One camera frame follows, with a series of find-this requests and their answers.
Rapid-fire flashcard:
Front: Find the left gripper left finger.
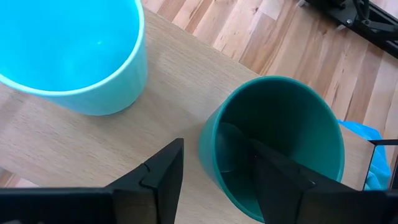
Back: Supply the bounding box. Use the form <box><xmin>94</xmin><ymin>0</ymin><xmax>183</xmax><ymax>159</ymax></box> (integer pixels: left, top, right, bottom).
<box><xmin>105</xmin><ymin>138</ymin><xmax>185</xmax><ymax>224</ymax></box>

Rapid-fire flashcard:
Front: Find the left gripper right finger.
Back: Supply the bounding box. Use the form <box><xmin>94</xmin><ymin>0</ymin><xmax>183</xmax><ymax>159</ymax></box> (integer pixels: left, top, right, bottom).
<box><xmin>248</xmin><ymin>139</ymin><xmax>343</xmax><ymax>224</ymax></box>

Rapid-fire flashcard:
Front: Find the dark green plastic cup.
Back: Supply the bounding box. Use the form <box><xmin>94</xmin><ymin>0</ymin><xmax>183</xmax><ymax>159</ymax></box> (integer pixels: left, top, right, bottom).
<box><xmin>198</xmin><ymin>75</ymin><xmax>346</xmax><ymax>223</ymax></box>

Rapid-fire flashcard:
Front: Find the light mint mug with handle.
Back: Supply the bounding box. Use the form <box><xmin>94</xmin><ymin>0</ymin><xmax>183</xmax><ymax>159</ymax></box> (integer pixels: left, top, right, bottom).
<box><xmin>0</xmin><ymin>0</ymin><xmax>149</xmax><ymax>117</ymax></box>

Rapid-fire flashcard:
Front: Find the blue microfibre towel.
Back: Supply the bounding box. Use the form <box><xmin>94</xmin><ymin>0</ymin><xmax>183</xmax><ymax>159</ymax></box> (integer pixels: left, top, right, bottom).
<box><xmin>337</xmin><ymin>119</ymin><xmax>392</xmax><ymax>191</ymax></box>

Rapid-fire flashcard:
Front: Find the black metal base frame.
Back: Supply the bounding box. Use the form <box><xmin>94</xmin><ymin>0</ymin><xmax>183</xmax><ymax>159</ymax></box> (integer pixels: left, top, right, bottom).
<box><xmin>303</xmin><ymin>0</ymin><xmax>398</xmax><ymax>60</ymax></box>

